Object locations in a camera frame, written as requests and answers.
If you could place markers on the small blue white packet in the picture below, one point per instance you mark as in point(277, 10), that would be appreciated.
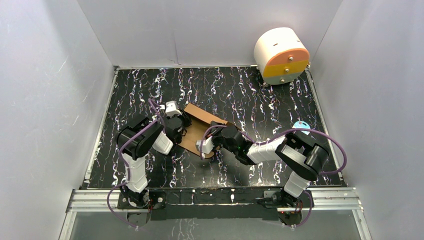
point(301, 125)

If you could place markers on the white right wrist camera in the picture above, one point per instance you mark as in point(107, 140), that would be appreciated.
point(207, 145)

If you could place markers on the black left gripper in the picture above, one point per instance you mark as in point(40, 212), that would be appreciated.
point(183, 117)

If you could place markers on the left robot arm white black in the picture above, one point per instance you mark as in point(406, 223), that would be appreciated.
point(135, 141)

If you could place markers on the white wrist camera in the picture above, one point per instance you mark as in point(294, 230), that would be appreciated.
point(171, 109)
point(207, 145)

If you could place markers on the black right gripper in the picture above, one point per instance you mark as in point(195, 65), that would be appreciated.
point(216, 131)

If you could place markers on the brown cardboard box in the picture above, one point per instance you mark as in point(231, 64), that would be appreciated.
point(199, 129)

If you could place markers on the white cylinder orange yellow face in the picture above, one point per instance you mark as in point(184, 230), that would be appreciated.
point(280, 56)

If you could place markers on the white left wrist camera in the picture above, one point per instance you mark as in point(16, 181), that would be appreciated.
point(171, 109)

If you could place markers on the aluminium front rail frame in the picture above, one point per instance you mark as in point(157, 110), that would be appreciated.
point(337, 215)

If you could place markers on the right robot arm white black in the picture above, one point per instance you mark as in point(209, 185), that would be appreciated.
point(299, 151)

